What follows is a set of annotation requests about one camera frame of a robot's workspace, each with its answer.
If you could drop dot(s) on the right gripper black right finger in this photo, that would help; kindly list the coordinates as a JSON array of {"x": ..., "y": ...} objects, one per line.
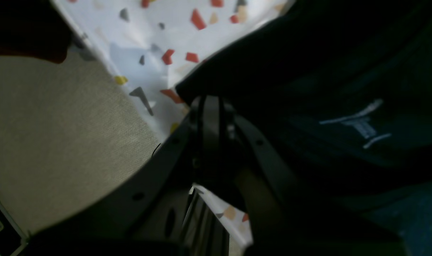
[{"x": 282, "y": 210}]

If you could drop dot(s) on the terrazzo pattern tablecloth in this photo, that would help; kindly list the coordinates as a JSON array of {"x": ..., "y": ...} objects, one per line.
[{"x": 149, "y": 46}]

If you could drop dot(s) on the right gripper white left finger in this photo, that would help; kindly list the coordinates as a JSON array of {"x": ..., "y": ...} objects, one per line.
[{"x": 153, "y": 207}]

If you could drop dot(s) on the black t-shirt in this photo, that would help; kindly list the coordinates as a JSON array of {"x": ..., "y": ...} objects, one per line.
[{"x": 343, "y": 90}]

